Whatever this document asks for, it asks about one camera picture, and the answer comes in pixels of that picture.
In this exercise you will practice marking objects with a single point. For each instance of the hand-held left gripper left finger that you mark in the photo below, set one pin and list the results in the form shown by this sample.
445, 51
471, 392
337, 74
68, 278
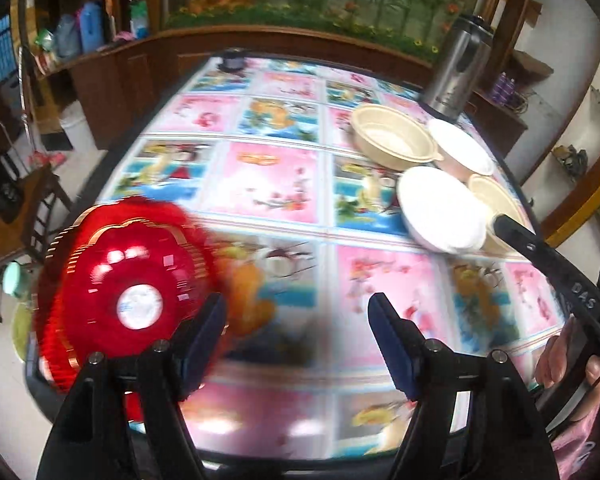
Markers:
206, 340

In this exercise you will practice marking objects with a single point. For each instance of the framed floral wall picture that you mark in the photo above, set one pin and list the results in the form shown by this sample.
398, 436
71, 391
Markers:
330, 0

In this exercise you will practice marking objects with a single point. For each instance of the person's pink clothing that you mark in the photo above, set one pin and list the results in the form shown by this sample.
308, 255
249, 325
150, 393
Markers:
590, 450

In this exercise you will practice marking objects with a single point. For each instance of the blue plastic bottle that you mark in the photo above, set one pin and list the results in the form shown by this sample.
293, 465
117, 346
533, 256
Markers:
91, 27

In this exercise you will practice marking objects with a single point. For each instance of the wooden chair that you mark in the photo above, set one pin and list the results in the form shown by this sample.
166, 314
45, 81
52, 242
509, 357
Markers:
25, 210

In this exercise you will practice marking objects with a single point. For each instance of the white round bowl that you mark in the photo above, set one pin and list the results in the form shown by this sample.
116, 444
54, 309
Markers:
440, 205

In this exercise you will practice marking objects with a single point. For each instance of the red scalloped plate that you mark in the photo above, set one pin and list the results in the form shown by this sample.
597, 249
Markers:
105, 270

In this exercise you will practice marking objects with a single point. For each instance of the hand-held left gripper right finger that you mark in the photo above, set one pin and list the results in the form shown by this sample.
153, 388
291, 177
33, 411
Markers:
391, 345

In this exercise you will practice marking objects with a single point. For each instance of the wooden side shelf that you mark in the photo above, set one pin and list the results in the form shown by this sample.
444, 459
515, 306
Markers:
522, 110

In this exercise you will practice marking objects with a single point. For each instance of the printed fruit tablecloth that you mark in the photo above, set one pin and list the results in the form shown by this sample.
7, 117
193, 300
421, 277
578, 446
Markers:
270, 180

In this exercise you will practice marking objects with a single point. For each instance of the small beige bowl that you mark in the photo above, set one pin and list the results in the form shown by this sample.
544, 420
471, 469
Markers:
500, 200

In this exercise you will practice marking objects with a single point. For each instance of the small black object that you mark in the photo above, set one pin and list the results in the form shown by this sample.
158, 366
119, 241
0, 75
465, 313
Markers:
234, 60

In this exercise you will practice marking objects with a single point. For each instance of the stainless steel kettle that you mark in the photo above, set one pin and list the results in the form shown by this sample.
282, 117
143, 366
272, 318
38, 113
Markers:
455, 70

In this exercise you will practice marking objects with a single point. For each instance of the grey-blue plastic bottle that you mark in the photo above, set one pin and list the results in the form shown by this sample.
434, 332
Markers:
68, 37

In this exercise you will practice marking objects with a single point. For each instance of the person's right hand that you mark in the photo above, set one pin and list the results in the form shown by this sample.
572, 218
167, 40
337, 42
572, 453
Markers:
555, 355

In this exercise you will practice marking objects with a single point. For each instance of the green and white bottle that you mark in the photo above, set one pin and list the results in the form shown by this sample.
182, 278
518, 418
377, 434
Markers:
139, 19

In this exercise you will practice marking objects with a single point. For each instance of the white bucket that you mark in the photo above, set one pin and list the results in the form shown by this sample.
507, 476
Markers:
77, 127

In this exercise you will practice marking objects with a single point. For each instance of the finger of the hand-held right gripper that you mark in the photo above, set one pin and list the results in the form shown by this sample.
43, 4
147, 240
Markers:
525, 242

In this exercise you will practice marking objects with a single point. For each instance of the white bowl with pink outside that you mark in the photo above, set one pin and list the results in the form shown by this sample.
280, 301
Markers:
460, 145

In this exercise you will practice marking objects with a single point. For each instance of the purple bottles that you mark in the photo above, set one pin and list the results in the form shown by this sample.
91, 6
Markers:
504, 87

